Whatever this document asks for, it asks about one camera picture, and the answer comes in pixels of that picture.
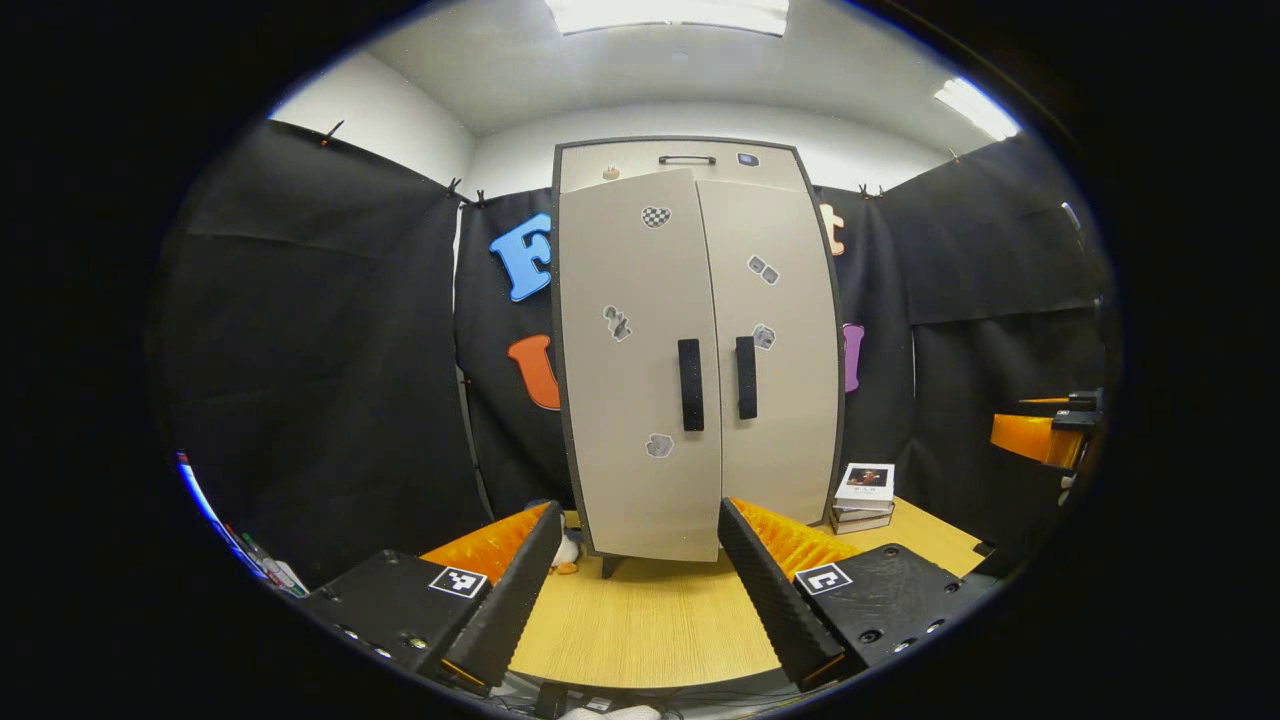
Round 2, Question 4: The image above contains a black backdrop cloth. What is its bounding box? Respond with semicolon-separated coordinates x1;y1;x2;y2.
150;118;1111;591

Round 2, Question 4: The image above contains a white printed sheet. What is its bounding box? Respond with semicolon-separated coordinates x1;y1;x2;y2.
175;452;263;579

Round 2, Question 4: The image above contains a grey cabinet drawer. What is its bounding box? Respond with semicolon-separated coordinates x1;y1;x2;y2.
557;139;803;195

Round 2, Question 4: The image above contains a narrow ceiling light panel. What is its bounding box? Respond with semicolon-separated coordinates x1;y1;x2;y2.
935;78;1023;141

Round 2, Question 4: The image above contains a grey cabinet door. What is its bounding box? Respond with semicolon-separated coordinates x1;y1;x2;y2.
557;167;723;563
695;178;842;527

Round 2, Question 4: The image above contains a grey shoe cabinet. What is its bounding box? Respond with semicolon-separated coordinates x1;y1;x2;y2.
550;137;847;579

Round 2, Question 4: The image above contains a white portrait cover book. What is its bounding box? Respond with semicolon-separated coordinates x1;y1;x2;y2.
834;462;897;513

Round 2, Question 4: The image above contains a marker pen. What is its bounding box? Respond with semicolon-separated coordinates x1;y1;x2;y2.
240;532;309;599

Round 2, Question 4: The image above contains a black cabinet door handle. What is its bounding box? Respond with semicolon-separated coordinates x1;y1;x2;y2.
678;338;705;432
736;336;759;421

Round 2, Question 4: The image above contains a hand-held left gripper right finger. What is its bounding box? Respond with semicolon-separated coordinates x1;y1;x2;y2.
717;497;1001;694

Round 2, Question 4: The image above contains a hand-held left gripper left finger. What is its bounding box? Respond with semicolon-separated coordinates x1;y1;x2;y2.
302;500;564;696

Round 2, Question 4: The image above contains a large ceiling light panel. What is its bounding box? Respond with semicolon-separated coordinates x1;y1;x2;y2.
545;0;791;38

